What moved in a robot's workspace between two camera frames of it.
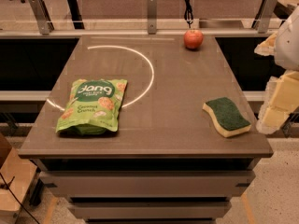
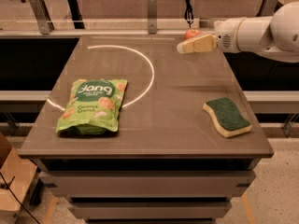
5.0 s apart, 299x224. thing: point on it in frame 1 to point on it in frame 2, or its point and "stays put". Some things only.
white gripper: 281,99 to 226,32
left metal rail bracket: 44,21 stays put
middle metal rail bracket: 151,7 stays put
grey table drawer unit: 148,180 stays put
